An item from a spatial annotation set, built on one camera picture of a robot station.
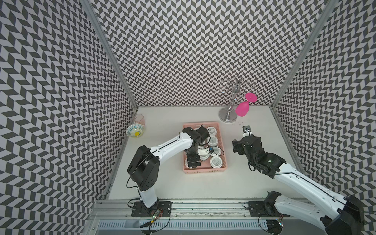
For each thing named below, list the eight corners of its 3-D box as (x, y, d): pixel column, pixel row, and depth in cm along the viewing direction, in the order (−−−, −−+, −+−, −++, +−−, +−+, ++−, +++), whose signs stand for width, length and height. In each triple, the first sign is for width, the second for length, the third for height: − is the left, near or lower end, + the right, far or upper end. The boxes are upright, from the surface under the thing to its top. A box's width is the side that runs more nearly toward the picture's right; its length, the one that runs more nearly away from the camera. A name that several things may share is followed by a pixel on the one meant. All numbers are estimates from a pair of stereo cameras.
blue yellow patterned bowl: (127, 137, 101) (124, 134, 98) (131, 126, 107) (129, 123, 104) (141, 137, 101) (140, 134, 98) (145, 126, 107) (143, 123, 104)
